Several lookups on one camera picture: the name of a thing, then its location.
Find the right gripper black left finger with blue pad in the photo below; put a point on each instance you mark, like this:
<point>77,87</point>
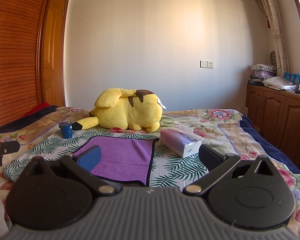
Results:
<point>80,168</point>

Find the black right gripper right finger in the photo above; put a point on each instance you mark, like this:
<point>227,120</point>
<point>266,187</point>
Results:
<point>218,166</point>

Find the purple and grey towel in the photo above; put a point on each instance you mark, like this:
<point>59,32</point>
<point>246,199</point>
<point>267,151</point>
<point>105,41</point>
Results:
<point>123,160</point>

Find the wooden room door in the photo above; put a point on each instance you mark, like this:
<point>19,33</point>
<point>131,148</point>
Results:
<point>53,53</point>

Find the floral bed blanket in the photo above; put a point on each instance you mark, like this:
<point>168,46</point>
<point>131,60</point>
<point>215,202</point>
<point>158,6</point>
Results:
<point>219,128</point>

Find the blue cylindrical cup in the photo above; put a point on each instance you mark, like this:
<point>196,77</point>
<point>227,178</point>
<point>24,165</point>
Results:
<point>66,129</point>

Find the purple tissue pack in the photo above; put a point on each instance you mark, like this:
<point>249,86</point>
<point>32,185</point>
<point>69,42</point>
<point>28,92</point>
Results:
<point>181,140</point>

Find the palm leaf print cloth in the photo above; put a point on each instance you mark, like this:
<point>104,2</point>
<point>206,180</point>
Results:
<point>168,168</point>

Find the red and navy blanket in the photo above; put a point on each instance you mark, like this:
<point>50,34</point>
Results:
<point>30,117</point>

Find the dark blue bed sheet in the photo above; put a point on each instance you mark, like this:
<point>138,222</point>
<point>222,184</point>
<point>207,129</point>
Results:
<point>275,153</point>

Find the yellow Pikachu plush toy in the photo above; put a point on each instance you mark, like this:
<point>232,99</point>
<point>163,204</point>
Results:
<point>133,109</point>

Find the wooden cabinet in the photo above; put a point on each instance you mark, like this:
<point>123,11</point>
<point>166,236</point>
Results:
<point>277,114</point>

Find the stack of folded linens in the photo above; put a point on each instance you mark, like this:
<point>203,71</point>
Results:
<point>261,72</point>

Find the white folded cloth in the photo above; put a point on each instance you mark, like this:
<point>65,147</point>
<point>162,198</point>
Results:
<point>279,83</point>

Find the blue bottles on cabinet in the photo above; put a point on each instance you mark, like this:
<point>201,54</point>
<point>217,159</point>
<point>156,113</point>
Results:
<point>295,80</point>

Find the wooden slatted wardrobe door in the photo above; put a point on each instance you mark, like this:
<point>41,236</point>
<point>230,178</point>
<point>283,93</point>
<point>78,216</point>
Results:
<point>22,25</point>

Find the patterned beige curtain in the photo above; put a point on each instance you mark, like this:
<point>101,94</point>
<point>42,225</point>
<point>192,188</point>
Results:
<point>273,14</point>

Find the white wall switch socket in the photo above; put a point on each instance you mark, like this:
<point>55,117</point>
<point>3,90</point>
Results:
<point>206,64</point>

